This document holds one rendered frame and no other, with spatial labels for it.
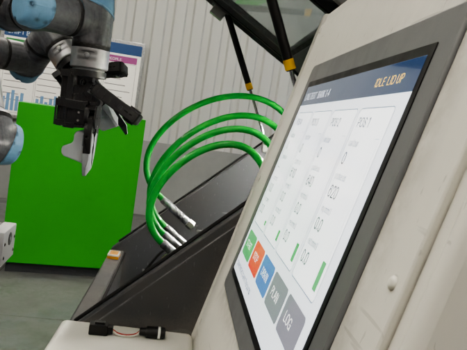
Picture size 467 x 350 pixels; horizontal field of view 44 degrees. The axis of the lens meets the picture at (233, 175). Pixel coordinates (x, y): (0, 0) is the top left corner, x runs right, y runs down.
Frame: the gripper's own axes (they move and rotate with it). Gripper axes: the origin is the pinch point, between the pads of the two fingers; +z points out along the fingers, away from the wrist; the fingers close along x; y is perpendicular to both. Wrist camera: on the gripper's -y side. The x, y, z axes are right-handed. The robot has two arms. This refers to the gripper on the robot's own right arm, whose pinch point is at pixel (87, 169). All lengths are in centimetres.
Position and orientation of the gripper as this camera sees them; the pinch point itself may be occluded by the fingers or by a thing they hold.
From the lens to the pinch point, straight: 121.2
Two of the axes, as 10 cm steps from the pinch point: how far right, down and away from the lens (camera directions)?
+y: -9.9, -1.3, -0.9
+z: -1.3, 9.9, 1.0
